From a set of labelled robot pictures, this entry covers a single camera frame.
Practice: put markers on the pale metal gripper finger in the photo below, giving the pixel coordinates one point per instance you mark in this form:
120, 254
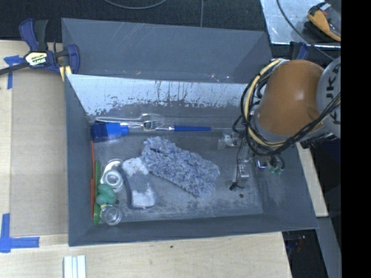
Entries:
243, 173
229, 140

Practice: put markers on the blue fluffy cloth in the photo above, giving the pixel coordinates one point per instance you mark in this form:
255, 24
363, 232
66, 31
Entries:
179, 164

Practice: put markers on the clear plastic spoon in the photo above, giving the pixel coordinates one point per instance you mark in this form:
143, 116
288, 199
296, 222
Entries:
150, 117

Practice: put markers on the grey and white cloth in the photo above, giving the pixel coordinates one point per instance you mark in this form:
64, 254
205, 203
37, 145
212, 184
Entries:
139, 181

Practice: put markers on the grey metal bin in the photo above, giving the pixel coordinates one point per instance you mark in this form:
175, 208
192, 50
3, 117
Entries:
174, 54

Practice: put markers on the blue plastic tube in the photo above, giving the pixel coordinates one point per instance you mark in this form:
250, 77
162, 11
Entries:
111, 130

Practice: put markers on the green toy animal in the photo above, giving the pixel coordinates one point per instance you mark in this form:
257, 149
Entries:
105, 194

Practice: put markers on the green flat stick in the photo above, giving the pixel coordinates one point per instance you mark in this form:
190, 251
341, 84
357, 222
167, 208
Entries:
98, 171

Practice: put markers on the clear glass jar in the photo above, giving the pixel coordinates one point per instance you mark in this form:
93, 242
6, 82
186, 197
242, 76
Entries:
111, 214

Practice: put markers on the orange thin stick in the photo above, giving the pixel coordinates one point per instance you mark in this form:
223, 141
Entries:
92, 184

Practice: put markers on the pale wood flat board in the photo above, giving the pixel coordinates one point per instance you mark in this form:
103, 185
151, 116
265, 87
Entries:
37, 155

